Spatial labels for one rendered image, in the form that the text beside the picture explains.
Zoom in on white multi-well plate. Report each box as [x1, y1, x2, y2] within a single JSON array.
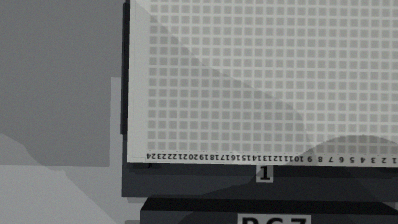
[[127, 0, 398, 167]]

